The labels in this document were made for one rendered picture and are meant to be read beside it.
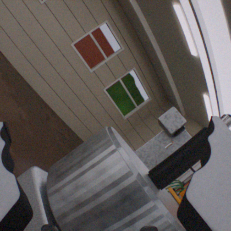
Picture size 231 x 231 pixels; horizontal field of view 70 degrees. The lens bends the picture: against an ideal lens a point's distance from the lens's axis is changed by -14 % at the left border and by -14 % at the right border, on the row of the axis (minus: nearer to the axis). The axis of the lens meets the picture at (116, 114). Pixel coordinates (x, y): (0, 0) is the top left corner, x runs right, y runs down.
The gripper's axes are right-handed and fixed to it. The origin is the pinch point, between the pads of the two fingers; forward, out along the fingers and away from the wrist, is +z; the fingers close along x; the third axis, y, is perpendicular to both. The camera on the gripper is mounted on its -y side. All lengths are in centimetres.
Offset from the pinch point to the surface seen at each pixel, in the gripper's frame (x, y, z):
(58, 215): -6.5, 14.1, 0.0
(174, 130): 39, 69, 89
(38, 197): -11.9, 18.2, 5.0
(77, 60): -123, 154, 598
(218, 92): 236, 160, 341
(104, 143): -0.9, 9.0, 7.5
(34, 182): -13.2, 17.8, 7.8
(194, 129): 288, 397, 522
